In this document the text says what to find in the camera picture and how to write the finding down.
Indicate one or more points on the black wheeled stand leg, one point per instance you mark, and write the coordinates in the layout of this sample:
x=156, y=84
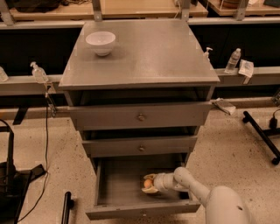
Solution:
x=265, y=134

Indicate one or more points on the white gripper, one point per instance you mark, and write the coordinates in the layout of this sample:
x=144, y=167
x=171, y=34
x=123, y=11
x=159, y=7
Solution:
x=159, y=183

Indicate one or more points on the grey drawer cabinet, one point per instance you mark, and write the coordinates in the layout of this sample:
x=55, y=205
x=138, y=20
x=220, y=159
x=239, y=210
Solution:
x=153, y=61

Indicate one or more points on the grey open bottom drawer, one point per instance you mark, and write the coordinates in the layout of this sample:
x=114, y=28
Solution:
x=119, y=183

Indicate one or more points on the grey middle drawer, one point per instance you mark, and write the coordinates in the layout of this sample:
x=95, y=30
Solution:
x=139, y=146

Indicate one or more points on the grey folded cloth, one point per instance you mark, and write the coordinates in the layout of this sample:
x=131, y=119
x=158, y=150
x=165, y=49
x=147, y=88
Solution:
x=224, y=105

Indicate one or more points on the small pump bottle right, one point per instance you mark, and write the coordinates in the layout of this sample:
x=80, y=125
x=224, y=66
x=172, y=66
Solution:
x=207, y=53

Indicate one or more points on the orange fruit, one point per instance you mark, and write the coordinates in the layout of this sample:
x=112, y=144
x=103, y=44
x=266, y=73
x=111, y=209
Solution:
x=147, y=183

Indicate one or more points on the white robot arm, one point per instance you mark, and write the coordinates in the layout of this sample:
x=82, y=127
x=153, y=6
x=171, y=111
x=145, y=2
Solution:
x=222, y=204

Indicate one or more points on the clear water bottle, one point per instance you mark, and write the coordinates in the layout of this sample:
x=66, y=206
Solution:
x=233, y=60

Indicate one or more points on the clear pump bottle left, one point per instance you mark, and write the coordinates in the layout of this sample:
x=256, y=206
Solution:
x=38, y=73

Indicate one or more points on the grey top drawer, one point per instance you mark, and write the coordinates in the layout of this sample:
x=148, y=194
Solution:
x=137, y=116

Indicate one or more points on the crumpled paper packet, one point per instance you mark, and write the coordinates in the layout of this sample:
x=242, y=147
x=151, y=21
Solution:
x=246, y=69

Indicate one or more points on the black tube on floor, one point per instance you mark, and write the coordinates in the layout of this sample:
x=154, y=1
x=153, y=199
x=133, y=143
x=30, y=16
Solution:
x=67, y=206

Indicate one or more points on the white ceramic bowl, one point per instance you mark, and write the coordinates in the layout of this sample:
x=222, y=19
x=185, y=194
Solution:
x=102, y=42

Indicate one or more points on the wooden workbench top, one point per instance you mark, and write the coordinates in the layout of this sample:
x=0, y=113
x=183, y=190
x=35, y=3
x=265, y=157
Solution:
x=109, y=9

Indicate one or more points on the black stand base left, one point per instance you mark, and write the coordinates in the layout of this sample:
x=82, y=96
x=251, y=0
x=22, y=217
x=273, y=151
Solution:
x=13, y=183

